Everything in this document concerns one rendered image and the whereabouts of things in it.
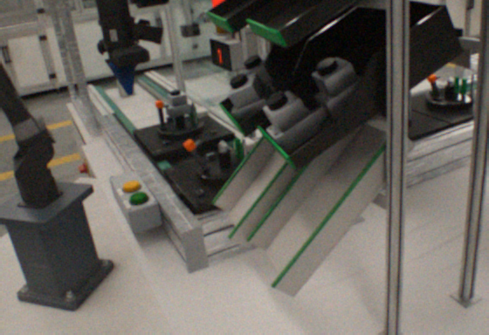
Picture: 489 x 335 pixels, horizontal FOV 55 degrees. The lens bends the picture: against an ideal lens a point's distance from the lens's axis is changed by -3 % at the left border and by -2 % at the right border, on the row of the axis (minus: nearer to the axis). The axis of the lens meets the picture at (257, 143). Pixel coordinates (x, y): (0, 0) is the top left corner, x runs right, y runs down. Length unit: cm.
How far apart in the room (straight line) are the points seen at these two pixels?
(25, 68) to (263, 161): 558
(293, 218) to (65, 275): 46
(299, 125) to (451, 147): 74
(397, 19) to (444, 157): 77
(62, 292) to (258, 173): 44
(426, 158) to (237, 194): 55
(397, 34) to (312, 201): 32
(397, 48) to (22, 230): 72
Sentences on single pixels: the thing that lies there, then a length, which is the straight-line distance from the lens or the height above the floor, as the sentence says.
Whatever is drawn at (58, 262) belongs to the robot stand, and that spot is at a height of 96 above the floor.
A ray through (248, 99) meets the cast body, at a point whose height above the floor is 124.
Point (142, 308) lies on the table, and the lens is 97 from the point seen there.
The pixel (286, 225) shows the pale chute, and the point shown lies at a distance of 81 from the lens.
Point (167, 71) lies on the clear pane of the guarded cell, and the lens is 244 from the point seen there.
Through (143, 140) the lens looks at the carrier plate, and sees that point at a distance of 144.
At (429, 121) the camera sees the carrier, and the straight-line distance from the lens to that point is 140.
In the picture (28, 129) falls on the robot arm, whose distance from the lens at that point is 93.
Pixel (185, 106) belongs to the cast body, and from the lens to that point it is 141.
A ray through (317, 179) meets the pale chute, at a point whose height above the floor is 110.
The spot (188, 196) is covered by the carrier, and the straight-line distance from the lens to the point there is 107.
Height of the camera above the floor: 147
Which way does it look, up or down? 23 degrees down
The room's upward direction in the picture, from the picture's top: 6 degrees counter-clockwise
